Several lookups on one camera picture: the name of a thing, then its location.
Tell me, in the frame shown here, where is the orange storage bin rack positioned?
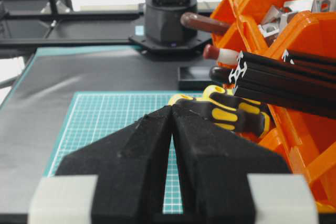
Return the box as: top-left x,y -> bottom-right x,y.
212,0 -> 335,212

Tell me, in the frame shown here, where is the small black tray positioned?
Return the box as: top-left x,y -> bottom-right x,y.
177,66 -> 223,91

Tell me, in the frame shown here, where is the black table mat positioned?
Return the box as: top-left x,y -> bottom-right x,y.
1,46 -> 212,215

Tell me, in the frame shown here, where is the red white tool handle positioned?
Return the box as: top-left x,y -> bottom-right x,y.
203,44 -> 239,66

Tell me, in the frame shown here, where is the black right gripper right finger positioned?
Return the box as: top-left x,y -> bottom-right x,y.
172,105 -> 319,223

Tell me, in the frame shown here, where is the black aluminium extrusion frame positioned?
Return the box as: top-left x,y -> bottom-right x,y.
229,51 -> 335,119

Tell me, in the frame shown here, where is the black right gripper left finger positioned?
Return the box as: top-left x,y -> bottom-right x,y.
28,106 -> 172,223

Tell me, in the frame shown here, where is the black aluminium table frame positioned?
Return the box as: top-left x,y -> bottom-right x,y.
1,0 -> 144,50

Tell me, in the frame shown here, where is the green cutting mat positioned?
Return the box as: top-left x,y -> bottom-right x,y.
44,91 -> 211,214

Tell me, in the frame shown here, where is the small yellow black screwdriver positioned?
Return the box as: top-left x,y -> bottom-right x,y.
168,94 -> 211,105

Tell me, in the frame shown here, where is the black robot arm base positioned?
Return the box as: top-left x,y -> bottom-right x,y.
129,0 -> 211,54

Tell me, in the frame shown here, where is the silver corner brackets pile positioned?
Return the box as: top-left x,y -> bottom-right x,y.
258,0 -> 335,40

